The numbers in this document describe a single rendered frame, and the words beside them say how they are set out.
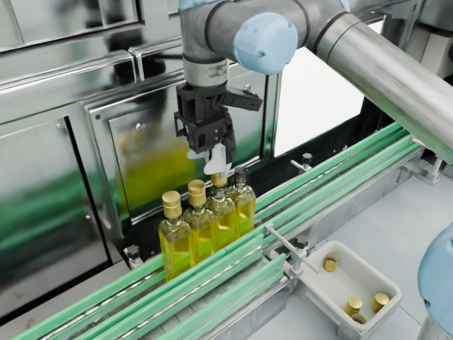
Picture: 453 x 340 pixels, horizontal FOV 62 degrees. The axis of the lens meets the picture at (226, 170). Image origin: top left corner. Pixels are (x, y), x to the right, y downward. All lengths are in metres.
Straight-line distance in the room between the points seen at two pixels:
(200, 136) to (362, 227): 0.77
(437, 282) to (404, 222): 0.95
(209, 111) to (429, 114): 0.34
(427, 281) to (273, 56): 0.31
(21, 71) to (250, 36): 0.37
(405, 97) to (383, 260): 0.77
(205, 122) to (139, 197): 0.30
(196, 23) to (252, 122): 0.45
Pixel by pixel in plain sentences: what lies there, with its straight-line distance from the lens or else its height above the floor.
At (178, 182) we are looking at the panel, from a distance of 0.92.
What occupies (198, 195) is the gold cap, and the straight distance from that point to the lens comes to 0.76.
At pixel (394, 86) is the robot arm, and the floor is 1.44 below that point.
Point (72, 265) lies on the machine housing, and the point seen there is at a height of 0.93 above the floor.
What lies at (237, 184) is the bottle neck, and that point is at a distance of 0.83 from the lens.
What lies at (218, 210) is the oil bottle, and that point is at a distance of 0.82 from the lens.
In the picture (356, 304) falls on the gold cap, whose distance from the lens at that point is 1.04.
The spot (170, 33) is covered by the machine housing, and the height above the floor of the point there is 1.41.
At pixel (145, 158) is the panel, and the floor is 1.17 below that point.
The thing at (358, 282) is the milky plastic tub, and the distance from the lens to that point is 1.14.
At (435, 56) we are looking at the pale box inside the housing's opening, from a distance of 1.65.
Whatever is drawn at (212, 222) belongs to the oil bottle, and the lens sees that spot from 0.81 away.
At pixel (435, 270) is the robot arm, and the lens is 0.43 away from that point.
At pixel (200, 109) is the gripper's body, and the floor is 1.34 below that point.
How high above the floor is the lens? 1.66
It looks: 39 degrees down
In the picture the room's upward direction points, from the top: straight up
